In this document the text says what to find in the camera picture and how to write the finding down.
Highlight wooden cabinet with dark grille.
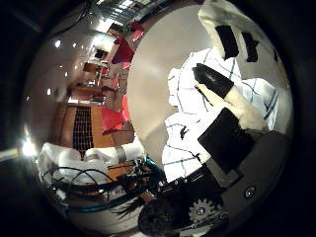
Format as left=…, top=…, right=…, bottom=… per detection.
left=53, top=102, right=133, bottom=150

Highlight red chair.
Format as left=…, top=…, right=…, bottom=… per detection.
left=100, top=95, right=132, bottom=136
left=111, top=37, right=136, bottom=65

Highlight teal metal bar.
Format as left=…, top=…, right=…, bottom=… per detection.
left=63, top=154, right=163, bottom=213

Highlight white blue-checked cloth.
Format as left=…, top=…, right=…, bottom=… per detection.
left=161, top=46, right=279, bottom=184

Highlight black cable bundle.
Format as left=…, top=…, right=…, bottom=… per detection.
left=41, top=160, right=162, bottom=201

